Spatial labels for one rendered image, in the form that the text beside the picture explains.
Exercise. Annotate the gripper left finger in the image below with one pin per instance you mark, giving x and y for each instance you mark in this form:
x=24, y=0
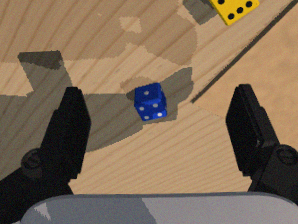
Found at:
x=46, y=171

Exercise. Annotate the tan square mat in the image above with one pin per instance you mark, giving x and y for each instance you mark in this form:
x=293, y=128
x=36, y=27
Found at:
x=270, y=65

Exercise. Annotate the blue die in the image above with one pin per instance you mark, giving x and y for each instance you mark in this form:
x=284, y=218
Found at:
x=150, y=102

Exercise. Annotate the yellow die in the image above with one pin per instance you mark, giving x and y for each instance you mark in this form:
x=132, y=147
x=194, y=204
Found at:
x=232, y=10

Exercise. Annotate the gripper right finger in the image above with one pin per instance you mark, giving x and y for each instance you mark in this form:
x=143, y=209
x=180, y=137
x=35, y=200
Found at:
x=256, y=150

